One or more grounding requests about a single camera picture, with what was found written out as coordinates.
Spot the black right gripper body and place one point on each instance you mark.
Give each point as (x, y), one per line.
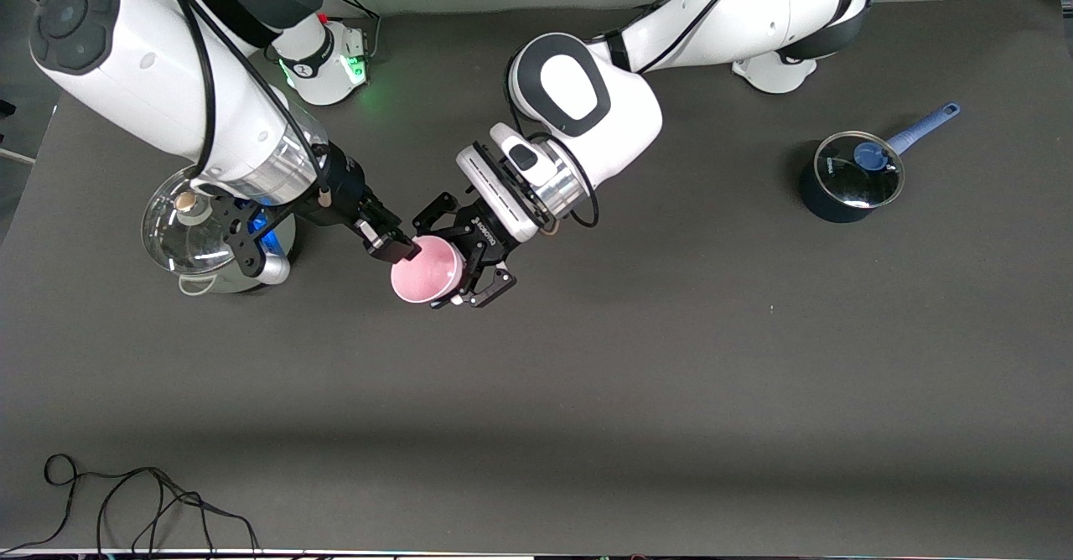
(344, 189)

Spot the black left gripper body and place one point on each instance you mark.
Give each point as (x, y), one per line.
(476, 233)

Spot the pink plastic cup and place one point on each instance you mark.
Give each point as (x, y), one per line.
(423, 275)

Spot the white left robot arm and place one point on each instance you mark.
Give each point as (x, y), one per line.
(620, 116)

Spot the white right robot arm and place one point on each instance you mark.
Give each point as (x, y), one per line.
(151, 74)

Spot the glass stockpot lid, brass knob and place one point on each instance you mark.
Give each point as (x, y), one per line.
(180, 241)

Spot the dark grey table mat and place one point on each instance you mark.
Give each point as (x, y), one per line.
(671, 375)

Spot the glass saucepan lid, blue knob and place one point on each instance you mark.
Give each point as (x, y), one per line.
(847, 183)

